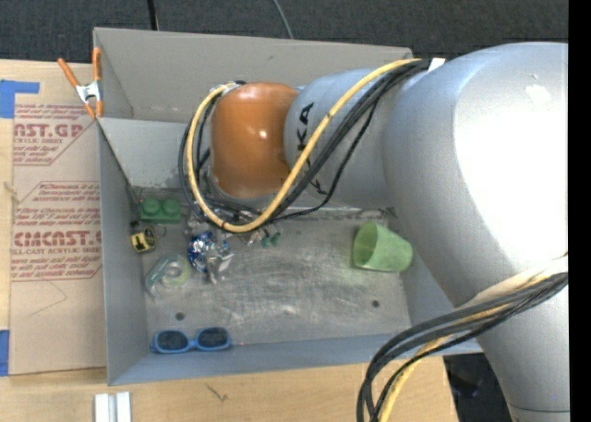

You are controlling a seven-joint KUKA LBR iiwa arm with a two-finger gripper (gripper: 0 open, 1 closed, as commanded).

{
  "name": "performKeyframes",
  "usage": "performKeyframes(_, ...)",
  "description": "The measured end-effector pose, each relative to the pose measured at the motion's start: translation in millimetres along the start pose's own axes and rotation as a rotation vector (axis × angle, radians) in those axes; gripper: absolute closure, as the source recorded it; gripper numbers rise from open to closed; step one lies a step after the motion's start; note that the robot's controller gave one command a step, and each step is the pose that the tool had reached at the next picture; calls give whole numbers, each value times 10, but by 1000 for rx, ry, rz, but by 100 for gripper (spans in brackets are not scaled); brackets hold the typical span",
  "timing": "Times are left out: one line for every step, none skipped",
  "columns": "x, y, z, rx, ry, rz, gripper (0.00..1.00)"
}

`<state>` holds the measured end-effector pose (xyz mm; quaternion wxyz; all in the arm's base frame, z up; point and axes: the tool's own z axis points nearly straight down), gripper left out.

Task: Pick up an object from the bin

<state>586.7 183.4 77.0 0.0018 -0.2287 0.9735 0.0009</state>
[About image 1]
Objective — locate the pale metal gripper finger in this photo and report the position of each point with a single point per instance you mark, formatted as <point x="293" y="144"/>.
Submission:
<point x="225" y="262"/>
<point x="212" y="272"/>

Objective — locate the green plastic cup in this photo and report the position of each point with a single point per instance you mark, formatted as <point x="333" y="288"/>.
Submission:
<point x="385" y="251"/>

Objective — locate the brown cardboard board red print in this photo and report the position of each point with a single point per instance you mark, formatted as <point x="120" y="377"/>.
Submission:
<point x="51" y="309"/>

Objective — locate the grey metal bin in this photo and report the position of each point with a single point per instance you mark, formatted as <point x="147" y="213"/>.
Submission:
<point x="286" y="286"/>

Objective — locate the blue sunglasses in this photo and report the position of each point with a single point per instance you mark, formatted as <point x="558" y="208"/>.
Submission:
<point x="210" y="338"/>

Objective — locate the green toy brick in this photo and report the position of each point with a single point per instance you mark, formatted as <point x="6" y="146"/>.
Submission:
<point x="159" y="210"/>

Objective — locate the clear tape dispenser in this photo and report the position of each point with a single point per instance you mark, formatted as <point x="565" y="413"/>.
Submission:
<point x="172" y="272"/>

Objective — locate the blue and silver foil packet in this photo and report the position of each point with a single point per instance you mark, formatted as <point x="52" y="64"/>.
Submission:
<point x="198" y="249"/>

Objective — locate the yellow and black tape measure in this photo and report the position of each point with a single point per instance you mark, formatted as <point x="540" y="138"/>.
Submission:
<point x="143" y="240"/>

